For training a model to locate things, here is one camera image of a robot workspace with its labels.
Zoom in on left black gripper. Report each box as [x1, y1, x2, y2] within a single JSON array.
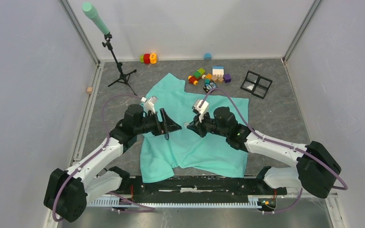
[[134, 108, 182, 136]]

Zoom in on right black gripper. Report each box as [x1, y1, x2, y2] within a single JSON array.
[[187, 110, 228, 138]]

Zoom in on teal t-shirt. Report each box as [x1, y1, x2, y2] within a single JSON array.
[[140, 73, 248, 183]]

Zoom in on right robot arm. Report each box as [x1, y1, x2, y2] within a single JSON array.
[[186, 107, 341, 199]]

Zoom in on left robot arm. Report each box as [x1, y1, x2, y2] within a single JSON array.
[[43, 104, 182, 222]]

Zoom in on black owl toy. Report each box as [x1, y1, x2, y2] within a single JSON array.
[[203, 81, 217, 93]]

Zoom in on colourful toy brick train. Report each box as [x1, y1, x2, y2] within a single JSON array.
[[188, 68, 212, 85]]

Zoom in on small tan wooden blocks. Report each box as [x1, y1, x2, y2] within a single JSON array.
[[211, 75, 224, 83]]

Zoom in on purple cube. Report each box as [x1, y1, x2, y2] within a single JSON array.
[[223, 74, 231, 83]]

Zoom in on blue white block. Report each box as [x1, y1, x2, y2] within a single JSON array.
[[212, 66, 224, 77]]

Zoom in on black tripod stand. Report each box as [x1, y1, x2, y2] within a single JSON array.
[[102, 32, 137, 95]]

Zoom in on red orange green toy rings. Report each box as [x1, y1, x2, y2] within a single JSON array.
[[139, 53, 158, 65]]

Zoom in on blue round toy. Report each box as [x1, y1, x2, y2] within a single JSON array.
[[203, 53, 212, 61]]

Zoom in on left black display case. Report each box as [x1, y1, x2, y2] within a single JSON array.
[[240, 70, 260, 93]]

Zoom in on black display case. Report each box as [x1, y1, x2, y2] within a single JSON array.
[[240, 70, 260, 93], [252, 76, 273, 99]]

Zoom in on right black display case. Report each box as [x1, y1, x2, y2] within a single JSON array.
[[252, 76, 273, 99]]

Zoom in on small wooden cube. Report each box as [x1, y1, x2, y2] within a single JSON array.
[[86, 87, 93, 95]]

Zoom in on green microphone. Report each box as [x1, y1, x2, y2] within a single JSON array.
[[82, 2, 110, 35]]

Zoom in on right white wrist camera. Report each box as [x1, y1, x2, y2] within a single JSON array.
[[192, 99, 209, 123]]

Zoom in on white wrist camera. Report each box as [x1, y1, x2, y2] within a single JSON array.
[[192, 99, 209, 123], [141, 96, 158, 114]]

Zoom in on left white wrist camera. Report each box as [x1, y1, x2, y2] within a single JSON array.
[[141, 96, 158, 114]]

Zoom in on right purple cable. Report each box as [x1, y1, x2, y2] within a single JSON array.
[[200, 87, 349, 215]]

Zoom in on purple cable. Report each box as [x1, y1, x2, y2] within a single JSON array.
[[200, 87, 349, 215], [51, 94, 155, 222]]

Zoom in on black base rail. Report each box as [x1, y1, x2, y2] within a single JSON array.
[[115, 175, 287, 203]]

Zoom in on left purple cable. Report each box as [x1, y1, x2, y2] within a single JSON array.
[[51, 94, 155, 222]]

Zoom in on white cable duct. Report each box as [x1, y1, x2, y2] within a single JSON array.
[[87, 195, 261, 209]]

